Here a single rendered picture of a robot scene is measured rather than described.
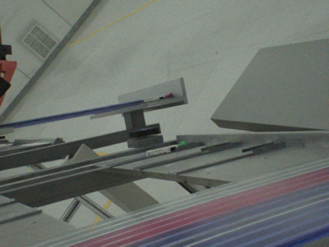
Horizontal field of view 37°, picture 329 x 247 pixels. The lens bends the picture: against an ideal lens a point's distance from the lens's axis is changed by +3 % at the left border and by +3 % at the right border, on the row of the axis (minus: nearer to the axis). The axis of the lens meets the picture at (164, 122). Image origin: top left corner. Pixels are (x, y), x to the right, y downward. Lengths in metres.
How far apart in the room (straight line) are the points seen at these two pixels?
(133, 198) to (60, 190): 0.36
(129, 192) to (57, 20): 7.77
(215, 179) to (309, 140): 0.19
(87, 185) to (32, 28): 7.87
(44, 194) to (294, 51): 0.66
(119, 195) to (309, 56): 0.55
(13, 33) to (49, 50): 0.61
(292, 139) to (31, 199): 0.45
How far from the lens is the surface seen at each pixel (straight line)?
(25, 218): 0.56
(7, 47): 0.76
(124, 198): 1.23
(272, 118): 1.07
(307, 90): 1.06
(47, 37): 8.79
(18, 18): 8.73
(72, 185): 0.92
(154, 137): 0.98
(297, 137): 0.73
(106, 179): 0.94
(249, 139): 0.81
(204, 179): 0.59
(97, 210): 2.54
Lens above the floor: 1.14
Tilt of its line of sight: 22 degrees down
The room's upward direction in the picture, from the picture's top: 49 degrees counter-clockwise
